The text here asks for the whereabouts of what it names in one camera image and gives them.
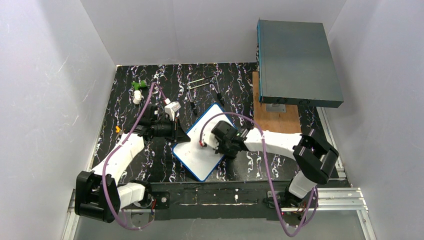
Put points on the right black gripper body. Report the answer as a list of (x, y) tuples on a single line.
[(215, 136)]

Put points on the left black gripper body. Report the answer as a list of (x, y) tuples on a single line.
[(175, 129)]

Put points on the blue framed whiteboard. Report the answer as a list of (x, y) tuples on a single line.
[(200, 161)]

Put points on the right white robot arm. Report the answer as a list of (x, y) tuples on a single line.
[(315, 156)]

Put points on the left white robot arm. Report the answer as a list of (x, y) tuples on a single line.
[(98, 194)]

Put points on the green white toy figure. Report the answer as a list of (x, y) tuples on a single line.
[(137, 91)]

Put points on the wooden board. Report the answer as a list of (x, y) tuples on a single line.
[(281, 122)]

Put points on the dark grey metal box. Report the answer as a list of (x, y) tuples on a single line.
[(296, 66)]

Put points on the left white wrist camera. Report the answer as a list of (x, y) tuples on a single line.
[(171, 108)]

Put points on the silver metal bracket plate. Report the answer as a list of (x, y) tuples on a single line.
[(276, 108)]

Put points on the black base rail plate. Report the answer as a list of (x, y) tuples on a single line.
[(212, 200)]

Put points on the wire whiteboard stand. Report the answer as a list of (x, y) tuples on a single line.
[(208, 85)]

